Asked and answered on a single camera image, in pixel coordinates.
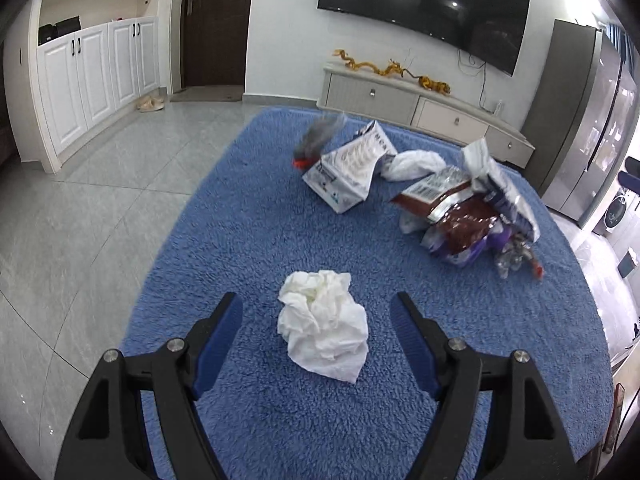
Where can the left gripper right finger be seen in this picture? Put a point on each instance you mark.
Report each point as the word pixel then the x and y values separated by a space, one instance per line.
pixel 525 437

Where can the white crumpled plastic bag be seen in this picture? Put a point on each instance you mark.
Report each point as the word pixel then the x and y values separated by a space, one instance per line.
pixel 411 165

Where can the white tissue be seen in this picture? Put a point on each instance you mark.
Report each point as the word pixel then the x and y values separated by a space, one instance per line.
pixel 325 329

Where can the wall mounted black television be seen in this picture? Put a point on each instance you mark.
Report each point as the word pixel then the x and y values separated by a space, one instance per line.
pixel 491 30

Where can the brown snack wrapper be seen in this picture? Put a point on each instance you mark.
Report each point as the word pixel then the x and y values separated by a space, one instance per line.
pixel 446 199

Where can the golden dragon ornament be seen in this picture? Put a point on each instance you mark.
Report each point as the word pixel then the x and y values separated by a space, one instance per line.
pixel 393 68

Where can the white washing machine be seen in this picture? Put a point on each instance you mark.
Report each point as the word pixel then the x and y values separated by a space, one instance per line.
pixel 618 210

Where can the beige slippers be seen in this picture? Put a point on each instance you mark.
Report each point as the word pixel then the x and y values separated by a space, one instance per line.
pixel 149 104

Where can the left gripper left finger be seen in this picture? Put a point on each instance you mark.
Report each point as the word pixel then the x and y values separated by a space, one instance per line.
pixel 106 437

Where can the red clear candy wrapper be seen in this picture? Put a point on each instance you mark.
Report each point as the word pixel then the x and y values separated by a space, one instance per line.
pixel 514 255

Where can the grey crumpled plastic bag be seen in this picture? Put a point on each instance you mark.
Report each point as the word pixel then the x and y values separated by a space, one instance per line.
pixel 319 133

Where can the white shoe cabinet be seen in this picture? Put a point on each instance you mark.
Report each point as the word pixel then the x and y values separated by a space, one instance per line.
pixel 89 60

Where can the grey refrigerator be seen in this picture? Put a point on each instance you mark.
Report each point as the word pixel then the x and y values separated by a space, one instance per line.
pixel 580 119

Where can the white printed carton wrapper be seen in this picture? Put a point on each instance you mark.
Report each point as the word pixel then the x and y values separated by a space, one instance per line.
pixel 343 177

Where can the white TV cabinet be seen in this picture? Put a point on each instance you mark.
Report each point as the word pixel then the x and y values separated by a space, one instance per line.
pixel 399 103

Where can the dark brown door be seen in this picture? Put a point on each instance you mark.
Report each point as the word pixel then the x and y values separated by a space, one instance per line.
pixel 214 42

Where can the blue fluffy rug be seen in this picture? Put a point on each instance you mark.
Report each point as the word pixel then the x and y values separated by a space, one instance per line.
pixel 253 222

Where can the brown door mat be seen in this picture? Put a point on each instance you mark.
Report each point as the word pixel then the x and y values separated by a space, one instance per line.
pixel 209 94

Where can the purple white wrapper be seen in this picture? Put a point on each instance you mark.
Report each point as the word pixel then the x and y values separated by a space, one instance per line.
pixel 435 241

